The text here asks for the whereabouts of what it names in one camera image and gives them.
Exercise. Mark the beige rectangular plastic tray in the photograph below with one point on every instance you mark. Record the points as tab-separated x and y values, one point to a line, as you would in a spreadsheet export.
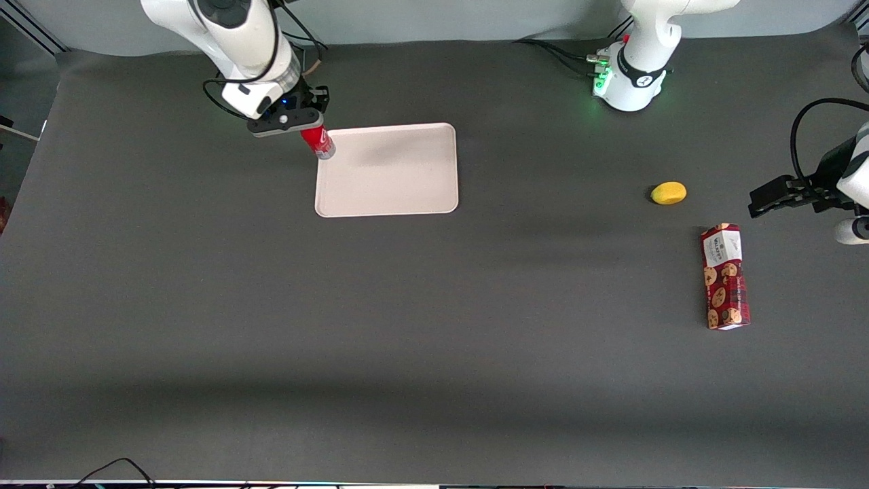
394	176

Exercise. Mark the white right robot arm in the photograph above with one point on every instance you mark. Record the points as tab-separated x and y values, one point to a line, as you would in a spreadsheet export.
237	41

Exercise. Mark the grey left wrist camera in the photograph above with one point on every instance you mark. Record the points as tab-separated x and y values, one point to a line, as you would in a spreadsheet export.
852	231

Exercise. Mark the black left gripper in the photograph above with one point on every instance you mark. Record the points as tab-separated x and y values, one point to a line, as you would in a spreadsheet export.
823	174

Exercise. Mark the red cookie box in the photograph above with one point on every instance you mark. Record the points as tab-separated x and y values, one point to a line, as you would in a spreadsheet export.
725	285

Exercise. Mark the aluminium frame profile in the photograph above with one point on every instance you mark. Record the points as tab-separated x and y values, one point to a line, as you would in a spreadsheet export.
37	34
857	22

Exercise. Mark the dark red background object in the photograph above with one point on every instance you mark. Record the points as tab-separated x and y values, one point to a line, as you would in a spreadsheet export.
3	216

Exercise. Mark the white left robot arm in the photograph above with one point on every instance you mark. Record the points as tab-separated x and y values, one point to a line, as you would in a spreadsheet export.
635	88

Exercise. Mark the yellow lemon fruit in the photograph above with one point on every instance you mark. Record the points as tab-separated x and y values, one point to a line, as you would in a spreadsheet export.
669	193

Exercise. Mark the red coke bottle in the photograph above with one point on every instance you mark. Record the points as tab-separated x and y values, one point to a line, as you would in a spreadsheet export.
319	142

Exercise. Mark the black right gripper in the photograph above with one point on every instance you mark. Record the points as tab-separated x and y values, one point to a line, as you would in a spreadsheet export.
318	99

